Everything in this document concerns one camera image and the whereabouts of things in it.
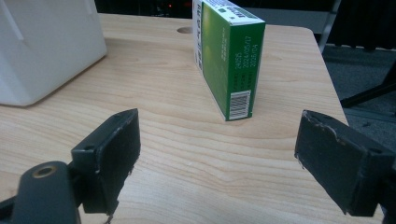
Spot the white metal stand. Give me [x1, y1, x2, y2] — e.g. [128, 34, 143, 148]
[242, 0, 343, 54]

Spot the green and white carton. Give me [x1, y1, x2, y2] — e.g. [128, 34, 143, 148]
[191, 0, 266, 122]

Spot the black stand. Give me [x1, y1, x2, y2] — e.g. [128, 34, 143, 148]
[339, 62, 396, 109]

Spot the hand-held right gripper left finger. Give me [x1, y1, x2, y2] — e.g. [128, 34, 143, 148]
[70, 107, 142, 217]

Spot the white plastic storage box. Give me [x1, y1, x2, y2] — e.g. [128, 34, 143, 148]
[0, 0, 108, 107]

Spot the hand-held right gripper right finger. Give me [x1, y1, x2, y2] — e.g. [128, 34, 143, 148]
[294, 109, 396, 217]

